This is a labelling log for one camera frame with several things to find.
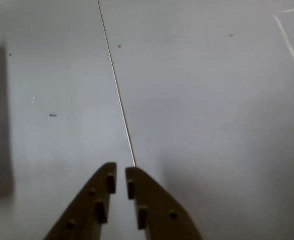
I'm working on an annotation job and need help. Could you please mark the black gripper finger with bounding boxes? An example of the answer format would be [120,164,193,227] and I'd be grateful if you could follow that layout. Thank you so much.
[43,161,118,240]
[125,166,203,240]

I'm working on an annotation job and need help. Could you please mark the dark gray rubber mat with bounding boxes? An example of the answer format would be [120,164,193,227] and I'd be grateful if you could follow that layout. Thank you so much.
[0,0,137,240]
[98,0,294,240]

